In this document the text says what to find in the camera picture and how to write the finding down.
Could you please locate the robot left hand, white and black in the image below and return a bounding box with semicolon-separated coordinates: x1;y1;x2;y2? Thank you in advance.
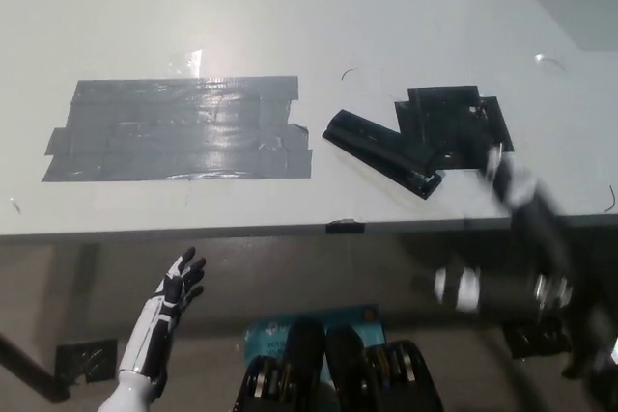
149;246;208;325

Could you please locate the robot right hand, white and black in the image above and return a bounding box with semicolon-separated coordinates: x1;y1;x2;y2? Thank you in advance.
455;114;538;211

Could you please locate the black stapler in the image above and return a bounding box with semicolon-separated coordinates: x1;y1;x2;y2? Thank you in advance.
322;109;445;202

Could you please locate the black floor tape patch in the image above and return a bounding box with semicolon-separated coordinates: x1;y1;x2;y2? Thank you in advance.
501;321;573;361
54;337;120;383

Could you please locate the black table leg brace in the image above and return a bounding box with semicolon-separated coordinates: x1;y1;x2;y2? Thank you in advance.
0;332;71;404

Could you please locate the small black tape strip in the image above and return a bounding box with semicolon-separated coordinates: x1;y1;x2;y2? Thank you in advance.
324;219;366;235

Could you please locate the clear tape piece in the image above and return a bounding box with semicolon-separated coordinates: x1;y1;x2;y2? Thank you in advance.
162;48;205;80

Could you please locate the thin curved wire, shiny end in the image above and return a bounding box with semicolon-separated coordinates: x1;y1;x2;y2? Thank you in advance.
533;53;567;72

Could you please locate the grey duct tape patch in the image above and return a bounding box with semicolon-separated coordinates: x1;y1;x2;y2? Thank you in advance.
41;75;314;184

